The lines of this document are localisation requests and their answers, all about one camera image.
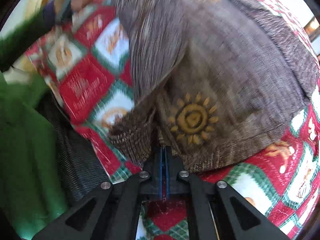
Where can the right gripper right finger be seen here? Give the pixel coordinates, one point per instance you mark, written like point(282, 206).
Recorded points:
point(214, 211)

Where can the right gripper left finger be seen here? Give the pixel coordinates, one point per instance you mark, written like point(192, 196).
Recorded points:
point(111, 211)

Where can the brown knitted sun sweater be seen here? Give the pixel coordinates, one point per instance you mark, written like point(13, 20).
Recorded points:
point(221, 79)

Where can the green sleeved forearm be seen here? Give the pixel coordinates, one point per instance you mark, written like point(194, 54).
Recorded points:
point(31, 192)

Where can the red green patchwork bedspread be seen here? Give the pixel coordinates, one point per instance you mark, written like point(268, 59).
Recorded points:
point(87, 64)

